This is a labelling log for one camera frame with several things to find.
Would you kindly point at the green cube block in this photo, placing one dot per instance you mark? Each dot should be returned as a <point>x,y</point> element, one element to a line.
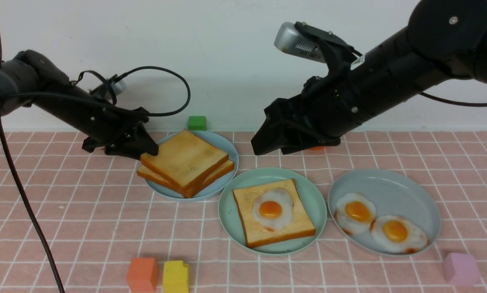
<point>197,123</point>

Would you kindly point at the fried egg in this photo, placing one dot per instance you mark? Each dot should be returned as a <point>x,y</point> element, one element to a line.
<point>398,235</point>
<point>354,213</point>
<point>273,210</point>

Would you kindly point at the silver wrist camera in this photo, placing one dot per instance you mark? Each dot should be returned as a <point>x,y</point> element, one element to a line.
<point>117,85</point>
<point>304,41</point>

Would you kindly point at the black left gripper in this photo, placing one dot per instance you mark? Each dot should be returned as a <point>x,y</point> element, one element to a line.
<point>120,134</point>

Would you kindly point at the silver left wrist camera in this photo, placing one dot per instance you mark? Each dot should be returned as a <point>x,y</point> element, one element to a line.
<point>117,85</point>

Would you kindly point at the yellow notched block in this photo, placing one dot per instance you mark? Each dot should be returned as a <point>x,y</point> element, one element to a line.
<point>176,277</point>

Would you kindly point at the green centre plate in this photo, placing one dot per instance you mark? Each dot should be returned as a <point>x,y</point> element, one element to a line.
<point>310,197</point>

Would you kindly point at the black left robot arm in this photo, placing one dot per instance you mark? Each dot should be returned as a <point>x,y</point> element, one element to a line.
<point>30,78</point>

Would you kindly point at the fried egg front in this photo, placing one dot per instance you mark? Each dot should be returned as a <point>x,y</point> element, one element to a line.
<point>398,235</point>

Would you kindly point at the pink house block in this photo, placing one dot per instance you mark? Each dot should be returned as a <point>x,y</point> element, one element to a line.
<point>461,270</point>

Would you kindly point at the toast slice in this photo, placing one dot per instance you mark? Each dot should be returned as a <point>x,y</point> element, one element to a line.
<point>146,173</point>
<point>185,160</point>
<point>257,236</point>
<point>226,168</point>

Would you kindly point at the grey blue egg plate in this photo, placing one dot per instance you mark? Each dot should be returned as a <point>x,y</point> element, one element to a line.
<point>392,194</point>

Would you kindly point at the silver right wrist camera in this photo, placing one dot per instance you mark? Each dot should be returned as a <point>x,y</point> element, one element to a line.
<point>304,41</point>

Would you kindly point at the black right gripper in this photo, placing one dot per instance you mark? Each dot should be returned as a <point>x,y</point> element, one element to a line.
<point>325,110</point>

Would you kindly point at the orange cube block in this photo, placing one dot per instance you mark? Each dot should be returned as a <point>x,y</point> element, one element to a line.
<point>142,276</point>

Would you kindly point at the light blue bread plate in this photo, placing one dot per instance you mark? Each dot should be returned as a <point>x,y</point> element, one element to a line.
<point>217,186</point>

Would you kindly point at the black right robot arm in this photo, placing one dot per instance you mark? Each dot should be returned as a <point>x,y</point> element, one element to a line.
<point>444,40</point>

